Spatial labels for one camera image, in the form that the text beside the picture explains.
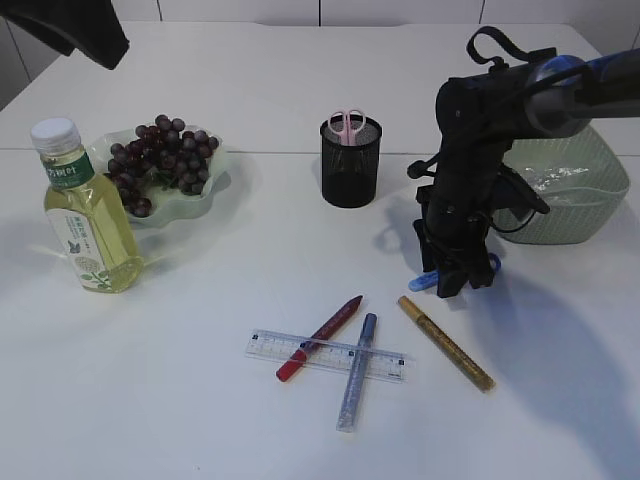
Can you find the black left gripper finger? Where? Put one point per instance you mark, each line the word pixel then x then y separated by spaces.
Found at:
pixel 90 26

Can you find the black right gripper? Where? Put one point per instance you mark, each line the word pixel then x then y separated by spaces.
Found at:
pixel 479 118

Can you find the blue scissors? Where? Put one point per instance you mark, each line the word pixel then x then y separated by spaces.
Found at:
pixel 430 279

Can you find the clear plastic sheet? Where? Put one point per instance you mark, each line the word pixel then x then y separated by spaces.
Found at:
pixel 555 178

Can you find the purple artificial grape bunch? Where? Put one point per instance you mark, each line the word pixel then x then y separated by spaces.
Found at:
pixel 166 155

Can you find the yellow tea bottle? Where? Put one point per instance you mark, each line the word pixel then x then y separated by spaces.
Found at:
pixel 85 211

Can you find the pink purple scissors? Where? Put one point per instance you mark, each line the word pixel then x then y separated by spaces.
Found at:
pixel 346 125

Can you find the blue black right robot arm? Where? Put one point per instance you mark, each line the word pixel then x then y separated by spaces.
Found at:
pixel 546 96

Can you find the gold glitter pen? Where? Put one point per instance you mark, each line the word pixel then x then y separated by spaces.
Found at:
pixel 455 354

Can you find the red crayon pen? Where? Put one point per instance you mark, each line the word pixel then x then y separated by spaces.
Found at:
pixel 322 335

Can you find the green plastic woven basket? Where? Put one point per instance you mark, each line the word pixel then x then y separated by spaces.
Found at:
pixel 577 213

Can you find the black mesh pen holder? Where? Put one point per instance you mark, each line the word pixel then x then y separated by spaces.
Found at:
pixel 349 173

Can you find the clear plastic ruler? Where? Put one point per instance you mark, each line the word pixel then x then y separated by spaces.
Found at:
pixel 326 355

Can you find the blue glitter pen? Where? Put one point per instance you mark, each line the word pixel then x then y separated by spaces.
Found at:
pixel 349 407

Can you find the green wavy glass plate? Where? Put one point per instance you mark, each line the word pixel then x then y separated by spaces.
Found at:
pixel 171 205

